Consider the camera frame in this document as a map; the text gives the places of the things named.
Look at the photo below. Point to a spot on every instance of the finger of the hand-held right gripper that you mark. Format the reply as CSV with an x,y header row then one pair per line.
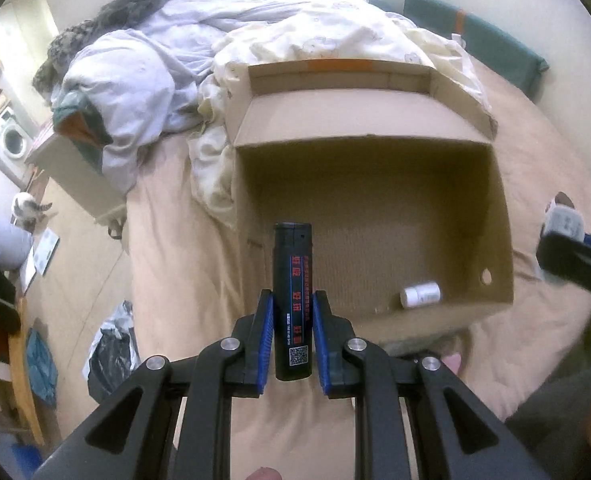
x,y
570,262

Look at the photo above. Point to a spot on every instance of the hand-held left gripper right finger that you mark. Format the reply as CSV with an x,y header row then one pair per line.
x,y
321,345

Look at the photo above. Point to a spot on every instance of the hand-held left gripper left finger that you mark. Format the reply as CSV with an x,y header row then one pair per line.
x,y
265,345

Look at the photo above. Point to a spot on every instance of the white grey small box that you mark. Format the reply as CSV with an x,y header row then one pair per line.
x,y
565,217

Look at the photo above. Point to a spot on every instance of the black lighter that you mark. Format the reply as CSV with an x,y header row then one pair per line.
x,y
293,285

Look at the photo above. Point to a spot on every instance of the cardboard box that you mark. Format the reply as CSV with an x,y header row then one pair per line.
x,y
375,200

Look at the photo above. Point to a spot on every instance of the beige bed sheet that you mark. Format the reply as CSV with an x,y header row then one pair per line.
x,y
175,285

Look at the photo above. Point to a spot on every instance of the small white bottle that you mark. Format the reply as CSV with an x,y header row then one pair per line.
x,y
420,295

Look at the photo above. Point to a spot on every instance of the person's grey trouser leg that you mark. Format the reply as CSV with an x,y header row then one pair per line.
x,y
555,410

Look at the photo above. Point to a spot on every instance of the black plastic bag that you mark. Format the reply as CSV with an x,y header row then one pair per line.
x,y
110,355

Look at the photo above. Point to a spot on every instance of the teal bag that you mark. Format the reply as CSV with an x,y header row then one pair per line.
x,y
40,370

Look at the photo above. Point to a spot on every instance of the teal headboard cushion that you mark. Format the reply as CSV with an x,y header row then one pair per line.
x,y
490,45

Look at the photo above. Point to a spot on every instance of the book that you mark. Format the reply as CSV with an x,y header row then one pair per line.
x,y
43,260

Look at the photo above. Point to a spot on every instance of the wooden chair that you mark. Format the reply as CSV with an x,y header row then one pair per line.
x,y
18,385

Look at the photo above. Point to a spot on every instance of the white nightstand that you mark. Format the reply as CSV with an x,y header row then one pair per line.
x,y
70,170

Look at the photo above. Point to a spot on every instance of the cat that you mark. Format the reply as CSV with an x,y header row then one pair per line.
x,y
28,210

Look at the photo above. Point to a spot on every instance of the grey pouf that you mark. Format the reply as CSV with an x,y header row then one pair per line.
x,y
3,242

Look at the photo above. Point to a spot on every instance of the teal orange pillow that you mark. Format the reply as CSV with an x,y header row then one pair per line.
x,y
75,120

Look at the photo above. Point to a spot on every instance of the pale lavender quilt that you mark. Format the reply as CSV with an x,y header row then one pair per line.
x,y
140,70

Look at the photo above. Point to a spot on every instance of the cream white duvet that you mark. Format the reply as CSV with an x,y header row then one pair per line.
x,y
325,25

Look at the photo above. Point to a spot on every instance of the white washing machine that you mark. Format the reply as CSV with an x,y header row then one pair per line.
x,y
10,137

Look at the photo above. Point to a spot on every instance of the grey fuzzy blanket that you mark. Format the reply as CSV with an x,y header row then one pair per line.
x,y
125,5

